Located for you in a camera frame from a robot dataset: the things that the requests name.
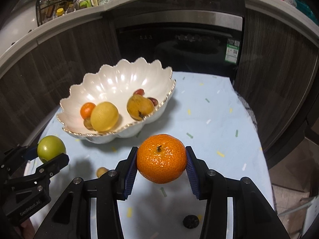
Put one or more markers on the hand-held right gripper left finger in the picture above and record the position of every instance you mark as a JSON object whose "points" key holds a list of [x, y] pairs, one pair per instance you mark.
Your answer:
{"points": [[130, 179]]}

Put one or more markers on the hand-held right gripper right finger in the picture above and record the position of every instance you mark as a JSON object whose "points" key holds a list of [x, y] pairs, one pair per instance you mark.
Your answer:
{"points": [[192, 179]]}

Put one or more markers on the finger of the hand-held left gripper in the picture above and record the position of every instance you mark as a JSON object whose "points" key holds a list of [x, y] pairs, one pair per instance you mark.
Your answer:
{"points": [[53, 165], [31, 153]]}

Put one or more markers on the green apple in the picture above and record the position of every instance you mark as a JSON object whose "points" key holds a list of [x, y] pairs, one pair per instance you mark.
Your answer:
{"points": [[51, 148]]}

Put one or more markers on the large orange tangerine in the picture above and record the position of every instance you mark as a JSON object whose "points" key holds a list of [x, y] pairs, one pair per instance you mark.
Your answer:
{"points": [[162, 159]]}

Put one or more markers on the small yellow-brown fruit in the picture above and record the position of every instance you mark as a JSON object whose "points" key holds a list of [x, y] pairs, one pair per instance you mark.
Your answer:
{"points": [[87, 124]]}

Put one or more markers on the small orange tangerine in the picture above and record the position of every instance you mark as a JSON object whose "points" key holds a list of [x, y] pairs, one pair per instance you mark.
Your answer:
{"points": [[86, 110]]}

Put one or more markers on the round yellow fruit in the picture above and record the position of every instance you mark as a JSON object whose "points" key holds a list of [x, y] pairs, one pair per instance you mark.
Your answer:
{"points": [[104, 117]]}

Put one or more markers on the brown-spotted yellow pear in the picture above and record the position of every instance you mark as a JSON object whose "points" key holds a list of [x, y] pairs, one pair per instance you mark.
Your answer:
{"points": [[139, 107]]}

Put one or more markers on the red date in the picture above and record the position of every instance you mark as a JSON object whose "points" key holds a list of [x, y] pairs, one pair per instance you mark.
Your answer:
{"points": [[140, 92], [153, 101]]}

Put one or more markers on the white scalloped bowl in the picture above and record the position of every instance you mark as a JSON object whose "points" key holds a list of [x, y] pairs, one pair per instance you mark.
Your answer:
{"points": [[117, 79]]}

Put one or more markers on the small tan longan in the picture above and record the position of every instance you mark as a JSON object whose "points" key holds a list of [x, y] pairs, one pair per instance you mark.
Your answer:
{"points": [[102, 172]]}

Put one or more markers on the dark wrinkled fruit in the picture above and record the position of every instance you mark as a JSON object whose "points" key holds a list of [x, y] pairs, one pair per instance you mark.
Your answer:
{"points": [[190, 221]]}

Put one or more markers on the light blue confetti tablecloth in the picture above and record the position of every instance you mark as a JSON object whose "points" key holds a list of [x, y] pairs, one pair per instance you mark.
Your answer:
{"points": [[211, 119]]}

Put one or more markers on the dark wood cabinet door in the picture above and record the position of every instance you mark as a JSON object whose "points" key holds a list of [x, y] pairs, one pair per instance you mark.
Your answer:
{"points": [[62, 64], [276, 74]]}

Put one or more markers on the built-in black dishwasher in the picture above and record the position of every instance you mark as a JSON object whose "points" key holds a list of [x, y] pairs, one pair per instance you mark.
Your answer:
{"points": [[179, 47]]}

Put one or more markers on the yellow-capped bottle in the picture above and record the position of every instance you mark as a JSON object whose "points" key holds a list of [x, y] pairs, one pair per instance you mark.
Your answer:
{"points": [[59, 12]]}

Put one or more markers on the green and white bottle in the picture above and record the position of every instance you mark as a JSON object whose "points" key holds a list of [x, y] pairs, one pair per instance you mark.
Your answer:
{"points": [[86, 3]]}

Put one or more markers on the teal plastic bag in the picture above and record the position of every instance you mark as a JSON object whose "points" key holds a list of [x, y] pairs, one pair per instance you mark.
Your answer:
{"points": [[305, 10]]}

